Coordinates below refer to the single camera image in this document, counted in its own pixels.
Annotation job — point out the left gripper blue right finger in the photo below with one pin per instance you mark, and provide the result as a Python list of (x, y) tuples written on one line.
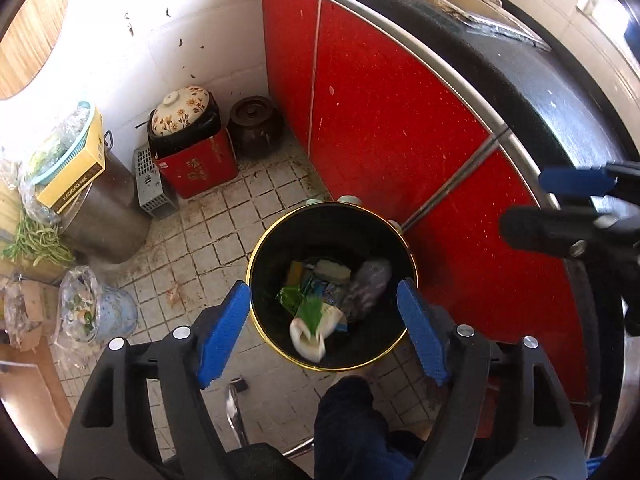
[(506, 415)]

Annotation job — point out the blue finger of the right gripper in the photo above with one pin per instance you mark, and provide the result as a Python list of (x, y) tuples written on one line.
[(615, 179), (571, 233)]

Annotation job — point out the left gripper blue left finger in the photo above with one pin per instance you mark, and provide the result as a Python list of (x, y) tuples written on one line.
[(111, 435)]

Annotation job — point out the clear plastic cup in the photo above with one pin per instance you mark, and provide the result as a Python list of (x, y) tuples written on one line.
[(366, 288)]

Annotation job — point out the green torn carton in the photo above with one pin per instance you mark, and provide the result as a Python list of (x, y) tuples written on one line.
[(312, 325)]

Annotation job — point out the yellow sponge with hole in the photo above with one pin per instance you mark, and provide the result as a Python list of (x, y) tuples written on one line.
[(295, 274)]

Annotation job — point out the white blue wrapper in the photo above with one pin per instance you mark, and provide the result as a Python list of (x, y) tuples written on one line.
[(330, 293)]

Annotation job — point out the black trash bin gold rim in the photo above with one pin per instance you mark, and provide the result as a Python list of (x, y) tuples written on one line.
[(346, 234)]

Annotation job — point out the plastic bag of scraps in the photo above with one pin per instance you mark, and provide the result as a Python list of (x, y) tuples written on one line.
[(91, 314)]

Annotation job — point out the green beans pile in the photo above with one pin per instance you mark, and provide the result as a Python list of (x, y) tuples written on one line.
[(35, 242)]

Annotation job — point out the red cabinet doors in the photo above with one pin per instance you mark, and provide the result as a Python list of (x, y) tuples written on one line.
[(378, 124)]

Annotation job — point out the steel pot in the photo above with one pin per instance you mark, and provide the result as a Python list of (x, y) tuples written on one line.
[(105, 221)]

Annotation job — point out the stainless steel sink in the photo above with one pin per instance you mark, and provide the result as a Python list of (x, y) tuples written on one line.
[(488, 18)]

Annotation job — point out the grey plastic basket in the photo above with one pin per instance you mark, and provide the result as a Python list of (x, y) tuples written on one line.
[(155, 195)]

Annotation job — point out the dark brown clay jar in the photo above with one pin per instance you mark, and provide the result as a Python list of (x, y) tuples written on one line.
[(255, 126)]

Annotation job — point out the yellow cardboard box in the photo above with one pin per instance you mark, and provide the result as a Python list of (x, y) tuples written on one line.
[(82, 163)]

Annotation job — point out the red box with floral lid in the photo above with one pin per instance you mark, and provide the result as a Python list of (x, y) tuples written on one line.
[(189, 143)]

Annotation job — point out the round bamboo board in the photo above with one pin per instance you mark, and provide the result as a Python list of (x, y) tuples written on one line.
[(29, 32)]

